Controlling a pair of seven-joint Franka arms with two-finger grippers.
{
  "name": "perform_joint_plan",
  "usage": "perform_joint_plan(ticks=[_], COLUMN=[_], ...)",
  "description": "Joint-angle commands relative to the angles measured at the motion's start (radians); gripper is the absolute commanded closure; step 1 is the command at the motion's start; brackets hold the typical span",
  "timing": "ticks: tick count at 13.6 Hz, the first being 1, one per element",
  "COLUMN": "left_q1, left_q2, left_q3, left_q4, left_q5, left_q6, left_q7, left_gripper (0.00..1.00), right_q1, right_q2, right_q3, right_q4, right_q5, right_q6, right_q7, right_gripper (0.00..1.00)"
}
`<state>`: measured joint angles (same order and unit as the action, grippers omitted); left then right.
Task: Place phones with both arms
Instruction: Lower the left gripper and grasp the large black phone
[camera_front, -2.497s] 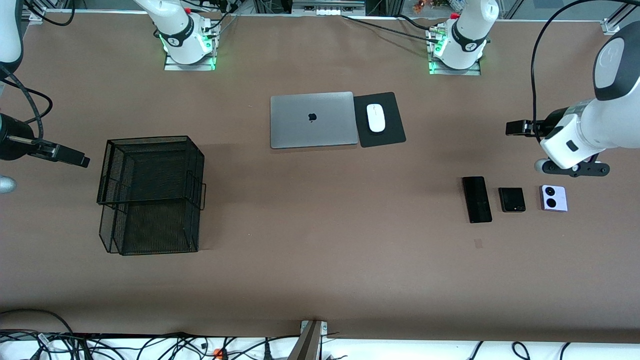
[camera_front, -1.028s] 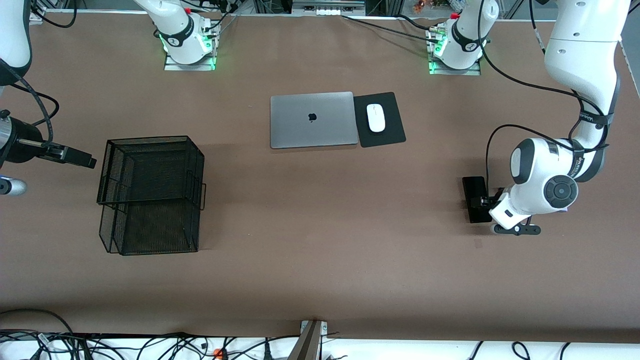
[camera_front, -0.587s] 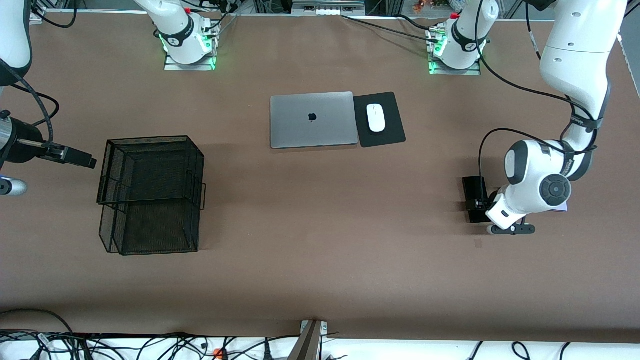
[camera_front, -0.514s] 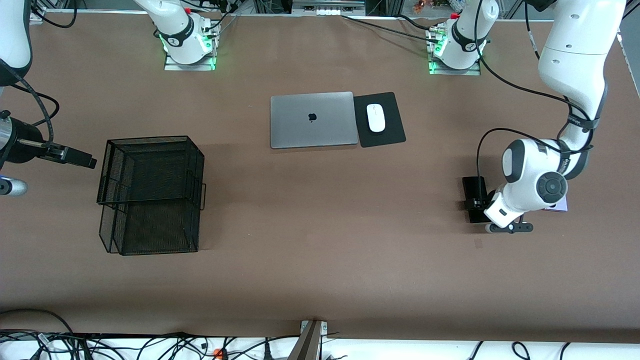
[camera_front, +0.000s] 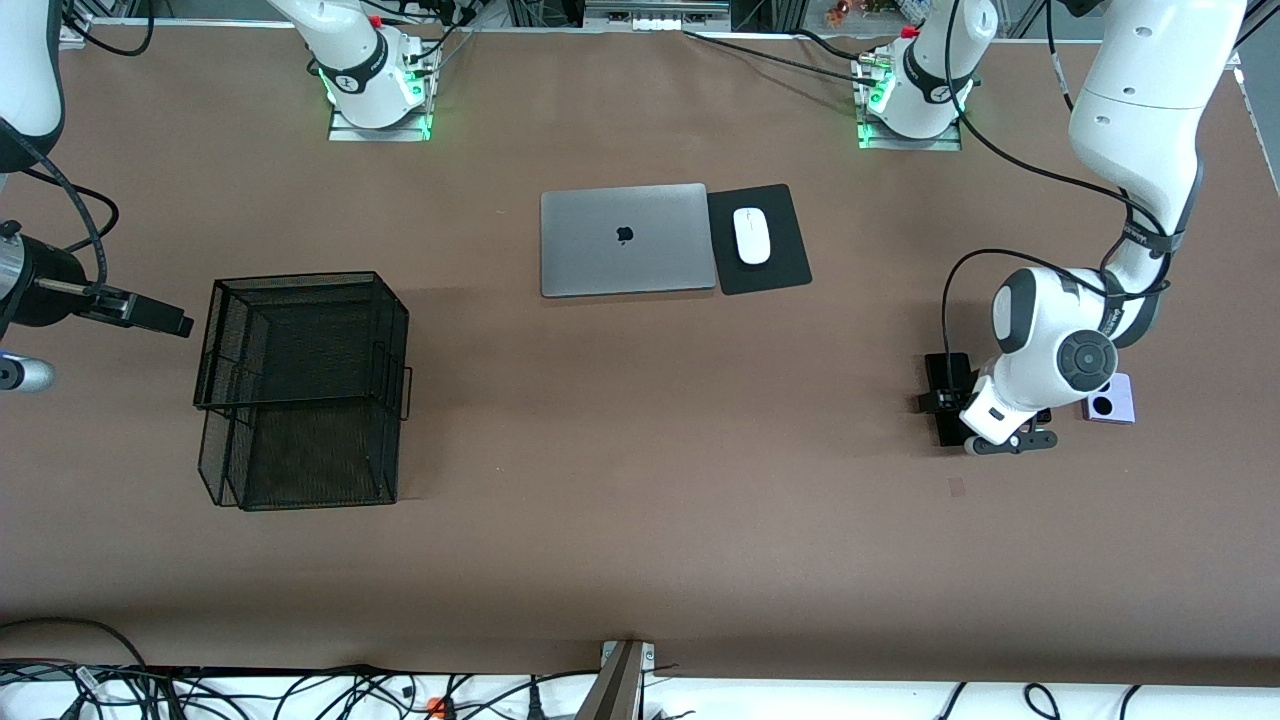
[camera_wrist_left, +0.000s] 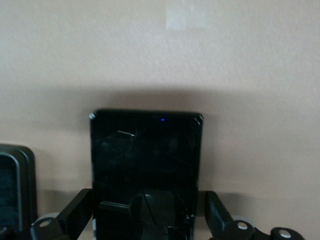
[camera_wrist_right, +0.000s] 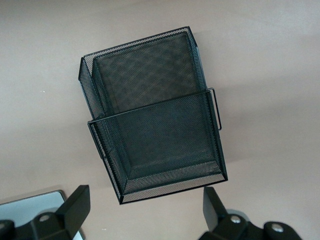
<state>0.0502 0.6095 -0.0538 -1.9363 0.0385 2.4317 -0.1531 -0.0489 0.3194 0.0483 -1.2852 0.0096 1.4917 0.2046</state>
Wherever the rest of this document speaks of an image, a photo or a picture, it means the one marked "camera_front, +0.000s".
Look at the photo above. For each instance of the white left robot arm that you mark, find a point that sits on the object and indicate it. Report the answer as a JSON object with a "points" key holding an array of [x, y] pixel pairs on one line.
{"points": [[1140, 100]]}

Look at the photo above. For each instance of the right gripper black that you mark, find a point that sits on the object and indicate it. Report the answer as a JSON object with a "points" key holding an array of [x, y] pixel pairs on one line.
{"points": [[45, 283]]}

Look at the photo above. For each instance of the grey closed laptop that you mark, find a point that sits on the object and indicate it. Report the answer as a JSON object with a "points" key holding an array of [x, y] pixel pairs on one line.
{"points": [[600, 250]]}

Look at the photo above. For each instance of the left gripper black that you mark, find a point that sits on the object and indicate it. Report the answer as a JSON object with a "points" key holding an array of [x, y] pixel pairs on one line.
{"points": [[947, 396]]}

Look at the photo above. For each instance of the black mouse pad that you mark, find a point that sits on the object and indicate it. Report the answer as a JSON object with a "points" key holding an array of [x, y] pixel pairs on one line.
{"points": [[785, 240]]}

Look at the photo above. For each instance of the white lavender flip phone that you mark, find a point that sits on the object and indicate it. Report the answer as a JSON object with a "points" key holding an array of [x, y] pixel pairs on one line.
{"points": [[1118, 408]]}

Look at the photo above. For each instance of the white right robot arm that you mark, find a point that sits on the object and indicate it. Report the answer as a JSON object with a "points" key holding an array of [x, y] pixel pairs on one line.
{"points": [[350, 50]]}

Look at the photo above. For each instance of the aluminium profile post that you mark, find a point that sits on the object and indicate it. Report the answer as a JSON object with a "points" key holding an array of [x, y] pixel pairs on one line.
{"points": [[615, 690]]}

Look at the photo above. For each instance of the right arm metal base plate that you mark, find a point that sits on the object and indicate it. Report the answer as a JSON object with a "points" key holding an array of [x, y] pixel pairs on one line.
{"points": [[345, 133]]}

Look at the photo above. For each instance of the white computer mouse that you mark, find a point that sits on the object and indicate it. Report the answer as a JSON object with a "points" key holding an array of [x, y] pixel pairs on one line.
{"points": [[752, 235]]}

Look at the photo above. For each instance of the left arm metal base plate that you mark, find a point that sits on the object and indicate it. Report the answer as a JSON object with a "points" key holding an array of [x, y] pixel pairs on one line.
{"points": [[870, 143]]}

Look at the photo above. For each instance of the black slab smartphone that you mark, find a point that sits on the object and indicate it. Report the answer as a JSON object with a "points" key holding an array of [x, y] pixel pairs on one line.
{"points": [[950, 366]]}

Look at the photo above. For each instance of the silver power strip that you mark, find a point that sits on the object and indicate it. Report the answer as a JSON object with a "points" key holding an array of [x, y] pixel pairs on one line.
{"points": [[655, 12]]}

